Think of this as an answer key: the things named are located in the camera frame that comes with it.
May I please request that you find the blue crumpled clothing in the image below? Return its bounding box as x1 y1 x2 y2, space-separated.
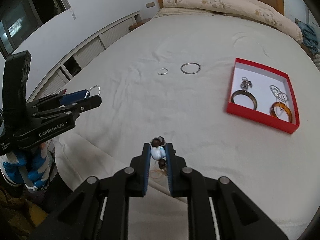
297 21 318 55

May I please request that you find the silver chain necklace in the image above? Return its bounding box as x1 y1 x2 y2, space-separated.
269 84 289 112

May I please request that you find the silver wristwatch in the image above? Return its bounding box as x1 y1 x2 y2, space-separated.
240 77 253 91

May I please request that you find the blue gloved left hand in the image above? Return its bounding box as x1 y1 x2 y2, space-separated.
1 142 53 192

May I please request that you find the dark beaded bracelet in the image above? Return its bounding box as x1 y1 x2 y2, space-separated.
149 135 169 170

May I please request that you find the large twisted silver hoop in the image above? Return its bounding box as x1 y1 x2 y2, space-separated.
84 85 101 99

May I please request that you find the small twisted silver hoop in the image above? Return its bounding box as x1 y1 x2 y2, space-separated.
157 67 169 75

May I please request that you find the dark jade bangle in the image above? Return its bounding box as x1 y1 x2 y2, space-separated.
231 90 258 110

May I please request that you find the pink floral duvet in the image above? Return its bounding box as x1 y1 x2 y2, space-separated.
163 0 303 43

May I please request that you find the wall switch plate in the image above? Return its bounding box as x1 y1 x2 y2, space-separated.
146 2 156 8

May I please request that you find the white louvered cabinet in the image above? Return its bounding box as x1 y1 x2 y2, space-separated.
27 11 140 102

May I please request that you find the beige pillow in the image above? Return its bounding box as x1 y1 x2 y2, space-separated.
154 7 215 18

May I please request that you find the white bed sheet mattress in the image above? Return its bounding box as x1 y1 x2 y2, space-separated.
53 15 319 239

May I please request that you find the amber bangle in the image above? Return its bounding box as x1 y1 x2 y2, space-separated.
270 102 293 123

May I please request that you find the red jewelry box tray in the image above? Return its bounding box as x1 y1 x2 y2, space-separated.
226 58 300 134

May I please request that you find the wooden nightstand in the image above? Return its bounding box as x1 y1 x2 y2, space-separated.
129 18 152 31

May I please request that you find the thin silver bangle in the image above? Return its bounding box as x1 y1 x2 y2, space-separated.
180 62 201 75

